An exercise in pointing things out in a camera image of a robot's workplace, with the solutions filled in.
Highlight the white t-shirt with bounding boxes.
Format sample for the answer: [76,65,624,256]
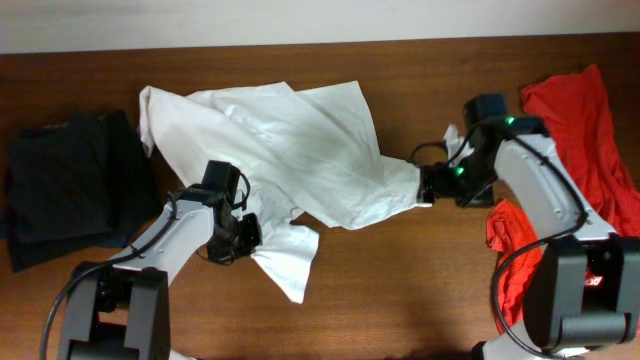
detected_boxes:
[139,81,419,303]

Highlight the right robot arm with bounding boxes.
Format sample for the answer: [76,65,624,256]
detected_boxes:
[417,94,639,359]

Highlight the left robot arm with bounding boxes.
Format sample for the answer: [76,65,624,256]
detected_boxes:
[40,161,262,360]

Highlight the folded dark shirt beneath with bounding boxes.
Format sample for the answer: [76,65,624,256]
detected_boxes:
[5,111,162,272]

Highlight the red t-shirt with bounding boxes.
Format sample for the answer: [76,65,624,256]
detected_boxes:
[486,64,639,327]

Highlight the folded black shirt on top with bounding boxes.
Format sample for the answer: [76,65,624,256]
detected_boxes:
[6,116,112,244]

